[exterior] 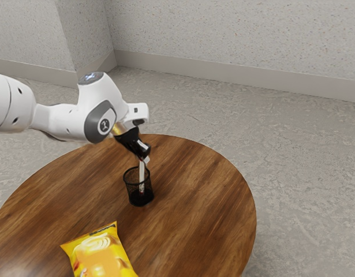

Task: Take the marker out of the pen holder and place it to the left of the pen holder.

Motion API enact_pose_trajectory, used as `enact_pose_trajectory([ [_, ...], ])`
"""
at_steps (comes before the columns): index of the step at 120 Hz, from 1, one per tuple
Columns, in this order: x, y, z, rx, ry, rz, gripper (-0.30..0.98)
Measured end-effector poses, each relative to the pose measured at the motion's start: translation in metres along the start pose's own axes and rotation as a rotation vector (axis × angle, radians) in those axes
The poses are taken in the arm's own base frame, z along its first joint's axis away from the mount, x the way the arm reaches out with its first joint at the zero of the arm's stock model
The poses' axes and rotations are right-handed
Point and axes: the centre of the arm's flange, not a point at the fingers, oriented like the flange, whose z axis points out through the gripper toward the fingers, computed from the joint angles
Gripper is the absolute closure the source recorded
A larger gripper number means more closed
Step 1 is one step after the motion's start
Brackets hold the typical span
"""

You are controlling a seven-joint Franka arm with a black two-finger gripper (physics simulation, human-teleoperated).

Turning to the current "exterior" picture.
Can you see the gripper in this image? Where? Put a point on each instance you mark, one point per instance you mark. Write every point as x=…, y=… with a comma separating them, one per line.
x=128, y=140

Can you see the white pen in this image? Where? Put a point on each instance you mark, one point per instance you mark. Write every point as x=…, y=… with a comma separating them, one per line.
x=141, y=179

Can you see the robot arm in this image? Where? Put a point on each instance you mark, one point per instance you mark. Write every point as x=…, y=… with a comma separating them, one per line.
x=90, y=109

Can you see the black mesh pen holder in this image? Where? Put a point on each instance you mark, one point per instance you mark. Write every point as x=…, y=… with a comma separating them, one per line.
x=138, y=189

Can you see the yellow snack bag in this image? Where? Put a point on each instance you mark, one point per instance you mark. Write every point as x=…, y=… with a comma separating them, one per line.
x=102, y=254

